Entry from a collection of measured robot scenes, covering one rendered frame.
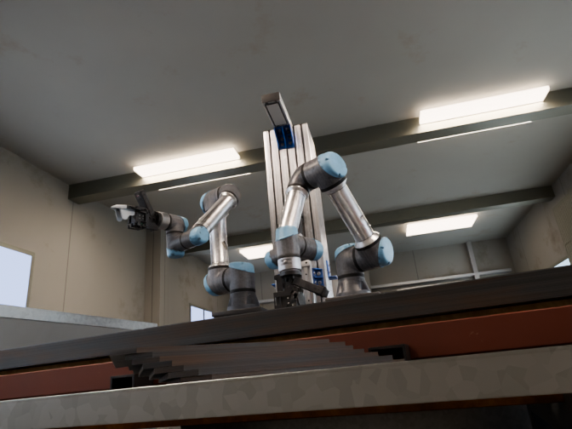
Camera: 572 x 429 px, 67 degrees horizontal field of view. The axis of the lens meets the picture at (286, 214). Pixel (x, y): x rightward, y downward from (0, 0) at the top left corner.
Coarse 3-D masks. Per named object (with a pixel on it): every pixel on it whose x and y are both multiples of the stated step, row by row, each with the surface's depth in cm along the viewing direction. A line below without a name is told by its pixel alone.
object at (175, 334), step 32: (448, 288) 63; (480, 288) 62; (512, 288) 60; (544, 288) 59; (224, 320) 75; (256, 320) 73; (288, 320) 71; (320, 320) 69; (352, 320) 67; (384, 320) 66; (0, 352) 91; (32, 352) 88; (64, 352) 85; (96, 352) 82
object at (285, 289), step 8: (280, 272) 138; (288, 272) 136; (296, 272) 137; (280, 280) 138; (288, 280) 140; (280, 288) 138; (288, 288) 137; (296, 288) 136; (280, 296) 135; (288, 296) 134; (304, 296) 138; (280, 304) 134; (288, 304) 134; (304, 304) 137
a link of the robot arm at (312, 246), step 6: (306, 240) 146; (312, 240) 149; (306, 246) 145; (312, 246) 147; (318, 246) 149; (306, 252) 145; (312, 252) 147; (318, 252) 149; (300, 258) 148; (306, 258) 148; (312, 258) 149; (318, 258) 151
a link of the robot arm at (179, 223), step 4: (172, 216) 190; (176, 216) 192; (180, 216) 195; (172, 220) 189; (176, 220) 191; (180, 220) 193; (184, 220) 194; (172, 224) 189; (176, 224) 190; (180, 224) 192; (184, 224) 194; (188, 224) 196; (168, 228) 189; (172, 228) 190; (176, 228) 190; (180, 228) 191; (184, 228) 194
